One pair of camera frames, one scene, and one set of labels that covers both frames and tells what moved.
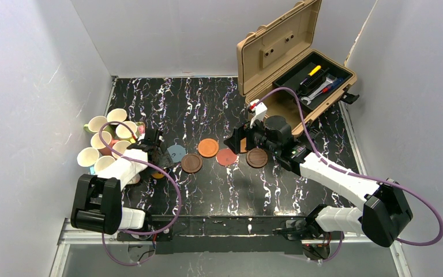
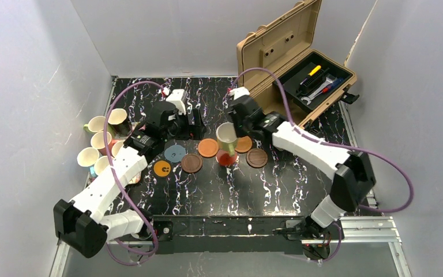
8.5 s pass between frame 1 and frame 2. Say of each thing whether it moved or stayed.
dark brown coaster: stayed
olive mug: stayed
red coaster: stayed
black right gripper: moved
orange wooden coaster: stayed
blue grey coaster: stayed
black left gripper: moved
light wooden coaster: stayed
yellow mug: moved
